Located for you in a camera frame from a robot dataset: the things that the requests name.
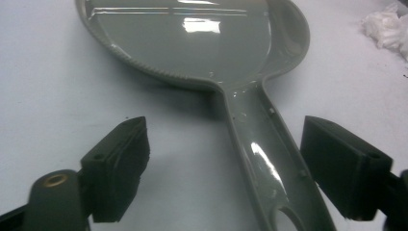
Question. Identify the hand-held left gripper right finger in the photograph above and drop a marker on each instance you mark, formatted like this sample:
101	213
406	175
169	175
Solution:
343	166

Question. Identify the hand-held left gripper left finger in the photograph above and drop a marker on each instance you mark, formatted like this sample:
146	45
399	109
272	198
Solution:
118	170

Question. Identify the grey dustpan with orange lip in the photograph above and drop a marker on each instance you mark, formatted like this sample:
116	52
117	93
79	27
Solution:
192	48

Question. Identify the pile of white paper scraps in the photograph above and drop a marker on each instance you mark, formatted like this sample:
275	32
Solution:
389	29

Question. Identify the white table mat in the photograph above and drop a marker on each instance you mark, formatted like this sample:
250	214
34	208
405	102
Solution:
48	80

